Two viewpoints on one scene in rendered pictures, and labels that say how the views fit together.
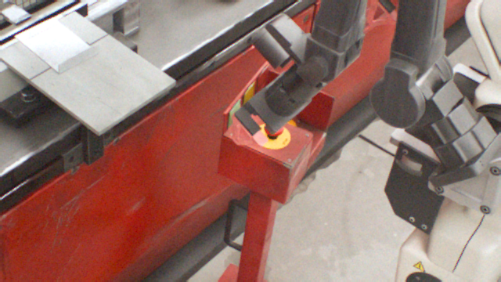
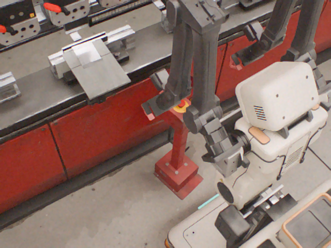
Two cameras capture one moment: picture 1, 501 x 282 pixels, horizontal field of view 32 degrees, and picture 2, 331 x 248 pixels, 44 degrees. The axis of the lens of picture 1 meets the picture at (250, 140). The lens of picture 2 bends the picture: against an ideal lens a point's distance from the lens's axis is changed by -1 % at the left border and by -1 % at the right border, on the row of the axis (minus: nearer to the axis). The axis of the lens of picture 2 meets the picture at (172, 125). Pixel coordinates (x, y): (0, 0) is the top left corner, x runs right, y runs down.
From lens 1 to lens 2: 0.48 m
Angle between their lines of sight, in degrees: 16
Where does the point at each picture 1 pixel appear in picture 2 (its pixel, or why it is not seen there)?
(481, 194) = (222, 168)
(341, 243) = not seen: hidden behind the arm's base
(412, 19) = (197, 92)
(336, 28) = (174, 84)
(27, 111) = (72, 79)
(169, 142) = (143, 96)
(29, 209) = (71, 118)
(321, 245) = not seen: hidden behind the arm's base
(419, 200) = not seen: hidden behind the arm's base
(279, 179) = (179, 125)
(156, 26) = (143, 46)
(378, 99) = (185, 119)
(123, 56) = (113, 64)
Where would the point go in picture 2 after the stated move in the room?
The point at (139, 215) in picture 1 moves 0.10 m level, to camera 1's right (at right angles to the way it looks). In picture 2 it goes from (129, 123) to (146, 129)
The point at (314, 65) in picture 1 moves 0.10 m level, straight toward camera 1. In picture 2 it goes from (165, 96) to (150, 119)
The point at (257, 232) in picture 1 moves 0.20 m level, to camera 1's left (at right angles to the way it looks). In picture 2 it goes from (177, 140) to (143, 126)
